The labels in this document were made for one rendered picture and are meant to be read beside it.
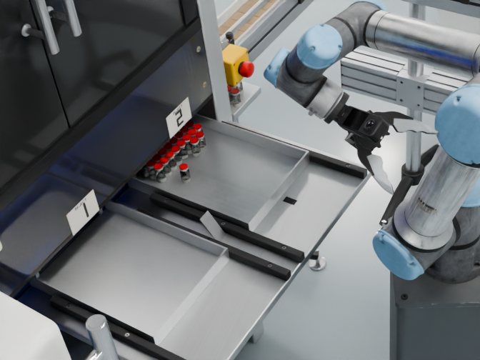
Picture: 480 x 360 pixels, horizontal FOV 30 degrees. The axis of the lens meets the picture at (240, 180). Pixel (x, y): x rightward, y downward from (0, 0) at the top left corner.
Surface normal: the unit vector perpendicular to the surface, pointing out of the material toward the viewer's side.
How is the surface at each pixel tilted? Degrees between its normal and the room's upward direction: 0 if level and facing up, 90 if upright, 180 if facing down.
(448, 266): 72
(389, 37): 66
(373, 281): 0
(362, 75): 90
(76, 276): 0
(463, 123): 83
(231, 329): 0
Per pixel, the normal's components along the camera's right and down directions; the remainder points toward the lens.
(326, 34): 0.30, -0.34
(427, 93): -0.55, 0.62
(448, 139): -0.69, 0.45
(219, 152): -0.11, -0.73
